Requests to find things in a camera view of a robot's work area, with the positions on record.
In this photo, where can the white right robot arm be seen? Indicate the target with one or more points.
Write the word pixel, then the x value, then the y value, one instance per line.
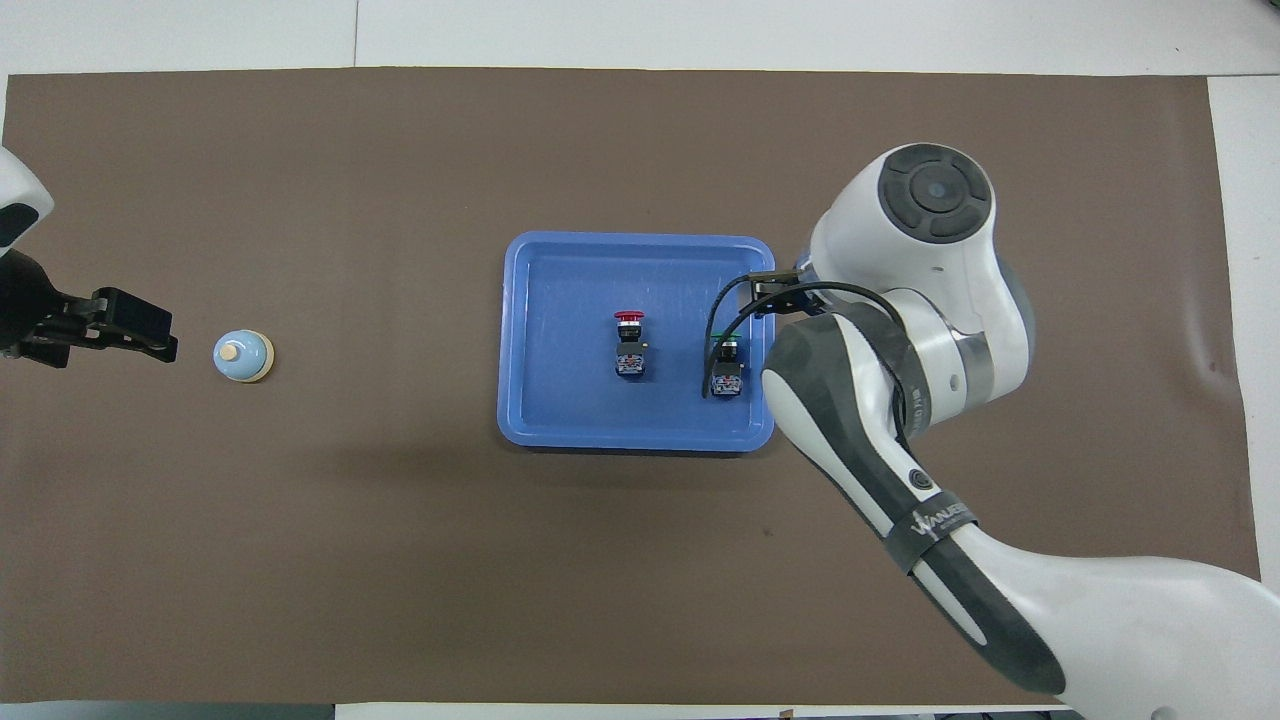
pixel 920 330

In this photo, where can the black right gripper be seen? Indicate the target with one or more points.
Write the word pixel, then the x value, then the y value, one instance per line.
pixel 778 296

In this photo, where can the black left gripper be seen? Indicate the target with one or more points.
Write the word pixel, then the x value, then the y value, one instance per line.
pixel 35 310

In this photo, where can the light blue desk bell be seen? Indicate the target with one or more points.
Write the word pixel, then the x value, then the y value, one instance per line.
pixel 243 356

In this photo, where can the blue plastic tray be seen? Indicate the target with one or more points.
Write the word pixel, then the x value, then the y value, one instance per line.
pixel 570 400

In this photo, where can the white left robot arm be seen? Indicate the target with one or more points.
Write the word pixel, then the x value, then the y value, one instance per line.
pixel 18 205

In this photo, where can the brown table mat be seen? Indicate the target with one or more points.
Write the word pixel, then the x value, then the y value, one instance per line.
pixel 400 560

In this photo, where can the green push button switch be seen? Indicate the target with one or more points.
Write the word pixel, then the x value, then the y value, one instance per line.
pixel 727 375

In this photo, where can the red push button switch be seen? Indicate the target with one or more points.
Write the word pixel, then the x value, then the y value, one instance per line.
pixel 630 350

